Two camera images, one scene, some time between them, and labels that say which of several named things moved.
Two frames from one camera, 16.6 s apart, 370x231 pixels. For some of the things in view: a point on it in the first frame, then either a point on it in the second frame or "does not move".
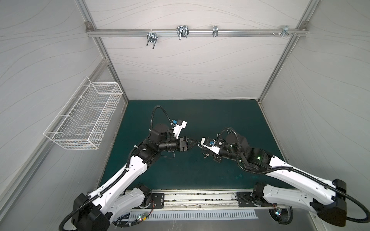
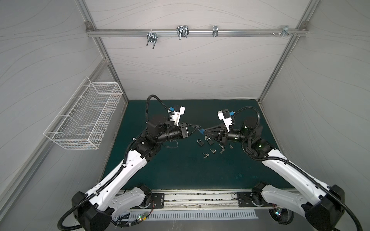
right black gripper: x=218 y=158 -> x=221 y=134
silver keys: x=206 y=155 does not move
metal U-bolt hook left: x=151 y=37 does not move
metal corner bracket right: x=285 y=31 does not move
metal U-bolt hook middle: x=182 y=31 does not move
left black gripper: x=183 y=147 -> x=183 y=131
